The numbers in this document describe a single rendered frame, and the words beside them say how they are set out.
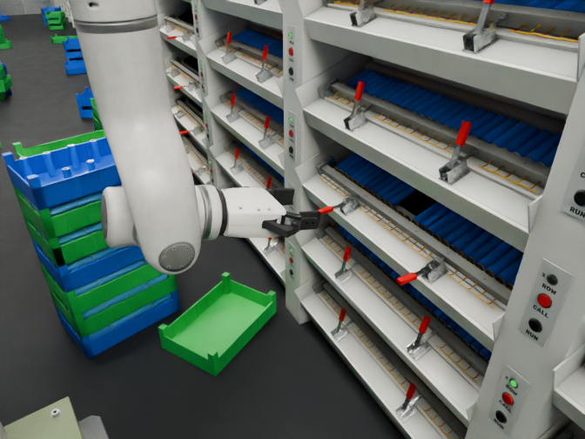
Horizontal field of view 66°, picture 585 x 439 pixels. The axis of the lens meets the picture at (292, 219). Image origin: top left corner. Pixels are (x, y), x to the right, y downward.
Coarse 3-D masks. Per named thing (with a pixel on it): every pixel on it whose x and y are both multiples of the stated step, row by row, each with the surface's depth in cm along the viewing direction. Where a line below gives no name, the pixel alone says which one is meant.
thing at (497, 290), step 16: (336, 176) 107; (352, 192) 102; (384, 208) 93; (400, 224) 89; (416, 240) 86; (432, 240) 83; (448, 256) 79; (464, 272) 76; (480, 272) 75; (496, 288) 71
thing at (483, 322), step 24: (336, 144) 113; (312, 168) 113; (312, 192) 110; (336, 192) 106; (336, 216) 103; (360, 216) 98; (408, 216) 93; (360, 240) 98; (384, 240) 90; (408, 240) 88; (408, 264) 84; (432, 288) 78; (456, 288) 77; (456, 312) 74; (480, 312) 72; (504, 312) 65; (480, 336) 72
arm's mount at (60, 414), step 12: (48, 408) 71; (60, 408) 71; (72, 408) 73; (24, 420) 69; (36, 420) 69; (48, 420) 69; (60, 420) 69; (72, 420) 69; (12, 432) 68; (24, 432) 68; (36, 432) 68; (48, 432) 68; (60, 432) 68; (72, 432) 68
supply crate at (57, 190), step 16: (80, 144) 123; (16, 160) 113; (32, 160) 116; (64, 160) 121; (80, 160) 124; (112, 160) 126; (16, 176) 107; (32, 176) 99; (48, 176) 117; (80, 176) 106; (96, 176) 108; (112, 176) 112; (32, 192) 100; (48, 192) 102; (64, 192) 105; (80, 192) 107
